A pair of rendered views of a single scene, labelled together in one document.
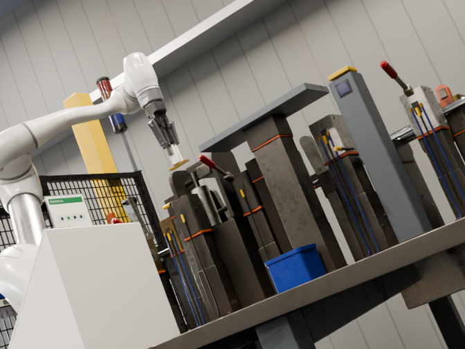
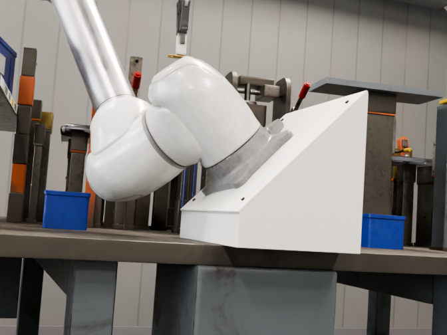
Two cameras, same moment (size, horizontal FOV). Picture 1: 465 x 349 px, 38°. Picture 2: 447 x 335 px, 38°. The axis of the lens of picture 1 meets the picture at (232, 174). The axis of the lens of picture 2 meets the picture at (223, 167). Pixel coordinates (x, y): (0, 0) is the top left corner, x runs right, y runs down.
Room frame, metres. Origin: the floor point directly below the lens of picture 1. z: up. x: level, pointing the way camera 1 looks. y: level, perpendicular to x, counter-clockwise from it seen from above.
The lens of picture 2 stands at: (0.74, 1.50, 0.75)
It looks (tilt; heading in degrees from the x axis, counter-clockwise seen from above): 5 degrees up; 316
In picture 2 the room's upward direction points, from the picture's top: 4 degrees clockwise
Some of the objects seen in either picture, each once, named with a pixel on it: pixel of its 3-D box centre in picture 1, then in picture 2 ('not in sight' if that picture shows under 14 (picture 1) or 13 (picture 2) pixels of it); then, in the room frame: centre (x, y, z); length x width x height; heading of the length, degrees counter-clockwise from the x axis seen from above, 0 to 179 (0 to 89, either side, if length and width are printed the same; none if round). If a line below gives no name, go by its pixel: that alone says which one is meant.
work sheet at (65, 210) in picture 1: (73, 228); not in sight; (2.80, 0.71, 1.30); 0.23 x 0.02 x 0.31; 149
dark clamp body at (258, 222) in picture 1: (266, 233); not in sight; (1.99, -0.03, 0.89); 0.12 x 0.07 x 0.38; 149
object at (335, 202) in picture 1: (343, 217); not in sight; (1.96, -0.25, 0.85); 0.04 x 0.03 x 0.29; 59
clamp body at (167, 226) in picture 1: (189, 272); (188, 171); (2.16, 0.25, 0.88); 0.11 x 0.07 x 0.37; 149
